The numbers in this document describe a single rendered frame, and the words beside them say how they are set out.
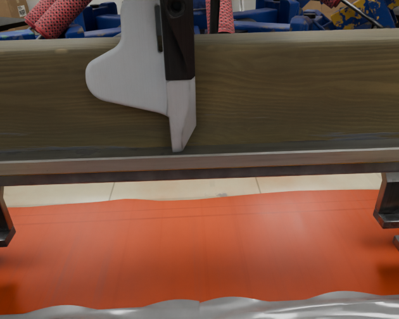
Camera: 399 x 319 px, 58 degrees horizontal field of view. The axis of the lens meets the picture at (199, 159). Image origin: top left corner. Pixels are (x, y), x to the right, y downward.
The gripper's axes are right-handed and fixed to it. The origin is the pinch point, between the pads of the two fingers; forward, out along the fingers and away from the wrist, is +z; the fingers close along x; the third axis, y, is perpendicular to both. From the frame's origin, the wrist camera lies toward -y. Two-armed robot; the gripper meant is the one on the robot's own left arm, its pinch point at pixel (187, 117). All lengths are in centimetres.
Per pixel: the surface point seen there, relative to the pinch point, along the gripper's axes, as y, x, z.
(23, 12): 171, -388, 41
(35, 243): 14.7, -3.4, 13.6
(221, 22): -6.4, -45.3, 1.5
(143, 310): 3.9, 4.7, 13.2
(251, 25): -16, -72, 7
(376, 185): -20.5, -10.2, 13.4
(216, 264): -1.9, 0.2, 13.5
